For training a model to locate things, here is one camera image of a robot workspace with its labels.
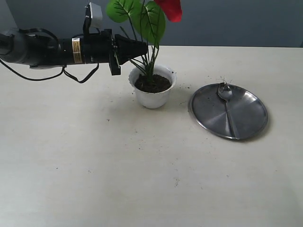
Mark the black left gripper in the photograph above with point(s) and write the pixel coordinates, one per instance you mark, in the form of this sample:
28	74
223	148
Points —
100	48

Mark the red artificial flower with stem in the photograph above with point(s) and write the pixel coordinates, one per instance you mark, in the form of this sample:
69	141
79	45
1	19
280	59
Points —
147	19

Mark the stainless steel spork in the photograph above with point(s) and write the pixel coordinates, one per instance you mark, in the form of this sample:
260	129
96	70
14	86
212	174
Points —
225	93

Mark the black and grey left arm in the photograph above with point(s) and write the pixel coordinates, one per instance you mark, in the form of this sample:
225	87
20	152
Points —
40	49

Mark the clump of roots and soil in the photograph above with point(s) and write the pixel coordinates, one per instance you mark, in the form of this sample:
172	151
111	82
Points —
155	84

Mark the white scalloped flower pot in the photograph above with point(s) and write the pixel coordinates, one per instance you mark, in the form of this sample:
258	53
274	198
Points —
153	100

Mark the round stainless steel plate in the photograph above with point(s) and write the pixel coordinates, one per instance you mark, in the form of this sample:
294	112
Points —
208	110

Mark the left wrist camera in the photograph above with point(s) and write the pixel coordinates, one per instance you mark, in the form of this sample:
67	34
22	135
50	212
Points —
93	18

